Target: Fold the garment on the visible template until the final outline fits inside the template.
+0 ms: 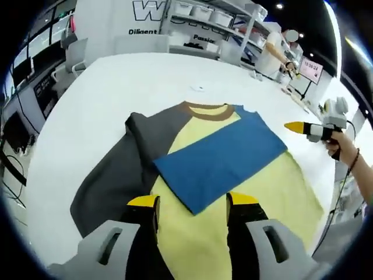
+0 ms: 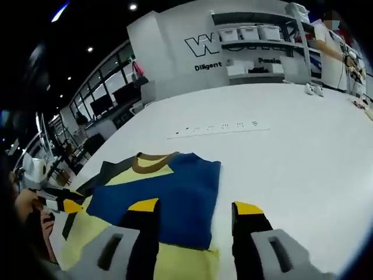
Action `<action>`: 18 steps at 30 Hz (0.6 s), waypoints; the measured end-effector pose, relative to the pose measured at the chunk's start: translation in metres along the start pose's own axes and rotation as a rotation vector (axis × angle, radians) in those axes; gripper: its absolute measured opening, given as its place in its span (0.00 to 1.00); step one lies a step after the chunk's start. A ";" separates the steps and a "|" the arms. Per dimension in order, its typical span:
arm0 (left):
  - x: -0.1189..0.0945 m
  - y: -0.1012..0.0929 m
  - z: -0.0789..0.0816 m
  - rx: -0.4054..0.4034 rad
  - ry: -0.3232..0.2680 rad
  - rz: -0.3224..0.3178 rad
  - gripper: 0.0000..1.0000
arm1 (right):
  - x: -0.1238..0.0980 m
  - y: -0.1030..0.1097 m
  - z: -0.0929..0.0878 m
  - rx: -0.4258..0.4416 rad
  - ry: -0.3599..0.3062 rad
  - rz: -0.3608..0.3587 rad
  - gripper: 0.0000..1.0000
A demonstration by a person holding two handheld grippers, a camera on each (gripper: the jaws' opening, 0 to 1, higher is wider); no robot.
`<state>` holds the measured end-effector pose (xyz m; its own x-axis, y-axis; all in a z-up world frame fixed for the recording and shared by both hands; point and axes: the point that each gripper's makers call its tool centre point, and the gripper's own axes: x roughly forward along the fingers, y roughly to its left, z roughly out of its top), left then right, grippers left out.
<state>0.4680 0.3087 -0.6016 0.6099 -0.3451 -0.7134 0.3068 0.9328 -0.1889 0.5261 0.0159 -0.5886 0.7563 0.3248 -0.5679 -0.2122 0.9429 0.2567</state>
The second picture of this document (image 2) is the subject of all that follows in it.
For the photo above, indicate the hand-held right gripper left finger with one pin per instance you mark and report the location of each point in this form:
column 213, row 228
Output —
column 142, row 233

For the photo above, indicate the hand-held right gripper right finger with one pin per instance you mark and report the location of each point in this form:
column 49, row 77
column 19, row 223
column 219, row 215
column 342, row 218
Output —
column 247, row 233

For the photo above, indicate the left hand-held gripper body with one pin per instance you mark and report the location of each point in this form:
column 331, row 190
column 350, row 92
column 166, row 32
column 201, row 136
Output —
column 33, row 175

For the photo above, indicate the yellow blue colour-block garment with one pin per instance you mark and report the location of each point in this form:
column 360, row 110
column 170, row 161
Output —
column 180, row 198

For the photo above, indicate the person's left hand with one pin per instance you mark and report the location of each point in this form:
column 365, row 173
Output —
column 26, row 204

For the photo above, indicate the black computer tower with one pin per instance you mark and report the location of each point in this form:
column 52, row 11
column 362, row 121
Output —
column 94, row 144

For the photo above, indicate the black desk monitor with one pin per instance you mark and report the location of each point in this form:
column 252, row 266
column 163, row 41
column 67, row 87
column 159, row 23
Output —
column 125, row 94
column 100, row 107

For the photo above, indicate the inlaid table socket strip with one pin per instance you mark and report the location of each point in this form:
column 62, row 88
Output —
column 221, row 128

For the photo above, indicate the grey office chair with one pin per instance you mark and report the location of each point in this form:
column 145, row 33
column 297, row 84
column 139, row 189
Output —
column 148, row 93
column 295, row 68

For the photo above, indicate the black shelf item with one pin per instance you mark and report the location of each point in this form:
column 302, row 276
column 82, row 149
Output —
column 256, row 70

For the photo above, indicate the metal shelf rack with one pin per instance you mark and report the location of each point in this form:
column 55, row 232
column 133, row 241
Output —
column 256, row 43

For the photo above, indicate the white storage bin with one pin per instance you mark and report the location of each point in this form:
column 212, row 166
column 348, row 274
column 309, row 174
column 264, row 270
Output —
column 228, row 35
column 247, row 33
column 269, row 32

